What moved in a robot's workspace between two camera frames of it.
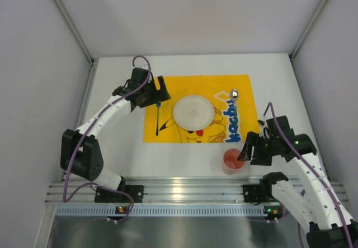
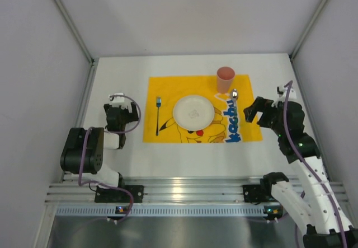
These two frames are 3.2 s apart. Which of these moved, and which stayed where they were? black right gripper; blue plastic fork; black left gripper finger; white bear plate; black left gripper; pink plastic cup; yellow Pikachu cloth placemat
Moved: black left gripper finger; pink plastic cup; black right gripper; black left gripper
Stayed: blue plastic fork; white bear plate; yellow Pikachu cloth placemat
